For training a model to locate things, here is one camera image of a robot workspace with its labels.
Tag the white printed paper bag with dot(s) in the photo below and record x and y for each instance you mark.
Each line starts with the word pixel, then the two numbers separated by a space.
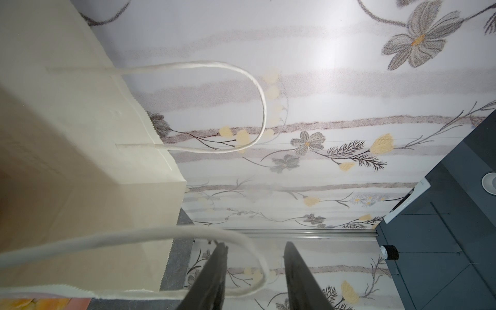
pixel 88 204

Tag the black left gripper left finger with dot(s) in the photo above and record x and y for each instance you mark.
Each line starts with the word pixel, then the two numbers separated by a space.
pixel 208 291

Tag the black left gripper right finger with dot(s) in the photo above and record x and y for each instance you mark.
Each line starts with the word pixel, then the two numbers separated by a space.
pixel 304 293

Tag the pink tray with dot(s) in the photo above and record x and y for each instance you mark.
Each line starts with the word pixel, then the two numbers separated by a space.
pixel 78 304

